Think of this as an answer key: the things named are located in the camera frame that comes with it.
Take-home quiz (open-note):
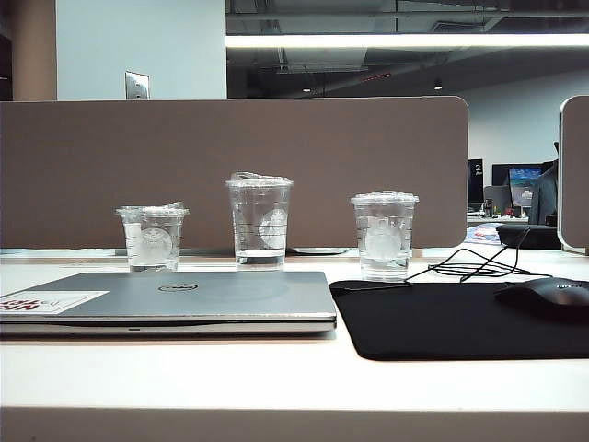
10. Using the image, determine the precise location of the tall clear plastic cup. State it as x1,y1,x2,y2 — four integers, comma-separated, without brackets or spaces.
225,171,295,271

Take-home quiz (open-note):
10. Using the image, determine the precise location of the medium clear plastic cup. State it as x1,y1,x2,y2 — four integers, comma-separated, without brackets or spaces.
350,189,421,282

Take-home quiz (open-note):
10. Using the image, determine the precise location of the silver Dell laptop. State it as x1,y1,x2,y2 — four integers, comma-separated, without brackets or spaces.
0,270,338,336

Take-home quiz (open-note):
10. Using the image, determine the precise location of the short clear plastic cup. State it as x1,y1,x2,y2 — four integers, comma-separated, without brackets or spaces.
115,201,191,273

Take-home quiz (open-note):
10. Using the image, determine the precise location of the white red laptop sticker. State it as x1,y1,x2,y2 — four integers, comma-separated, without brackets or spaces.
0,289,110,316

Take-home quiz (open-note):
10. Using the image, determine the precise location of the wide brown desk divider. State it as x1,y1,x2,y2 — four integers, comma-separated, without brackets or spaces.
0,95,470,250

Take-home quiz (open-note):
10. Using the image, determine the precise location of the black mouse pad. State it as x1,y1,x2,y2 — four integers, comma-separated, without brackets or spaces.
329,278,589,363

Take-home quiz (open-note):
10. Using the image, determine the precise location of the black sign with numeral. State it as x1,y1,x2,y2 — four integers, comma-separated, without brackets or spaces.
468,157,485,204

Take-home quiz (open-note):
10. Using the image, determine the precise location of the colourful magazine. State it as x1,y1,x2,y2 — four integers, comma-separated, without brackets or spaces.
466,225,502,244

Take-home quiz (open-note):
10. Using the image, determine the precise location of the black pouch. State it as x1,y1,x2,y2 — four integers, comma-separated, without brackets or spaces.
495,223,560,250

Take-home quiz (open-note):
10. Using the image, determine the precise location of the lit background monitor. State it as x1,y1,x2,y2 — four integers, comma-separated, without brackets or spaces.
508,166,544,208

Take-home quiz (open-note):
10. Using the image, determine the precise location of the grey office chair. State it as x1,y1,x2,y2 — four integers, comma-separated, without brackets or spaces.
527,160,560,227

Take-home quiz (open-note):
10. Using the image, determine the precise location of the black computer mouse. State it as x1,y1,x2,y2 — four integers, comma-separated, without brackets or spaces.
493,276,589,319

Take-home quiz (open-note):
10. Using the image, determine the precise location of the narrow brown desk divider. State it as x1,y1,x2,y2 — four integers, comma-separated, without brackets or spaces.
557,95,589,256

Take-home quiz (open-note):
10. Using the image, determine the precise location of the metal ceiling duct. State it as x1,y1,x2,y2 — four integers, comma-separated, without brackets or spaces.
274,45,370,74

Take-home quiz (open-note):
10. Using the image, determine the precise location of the metal wall plate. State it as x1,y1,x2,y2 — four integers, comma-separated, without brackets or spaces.
124,70,151,100

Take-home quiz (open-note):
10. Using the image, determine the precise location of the black mouse cable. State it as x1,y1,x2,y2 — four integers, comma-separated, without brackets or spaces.
407,226,553,285

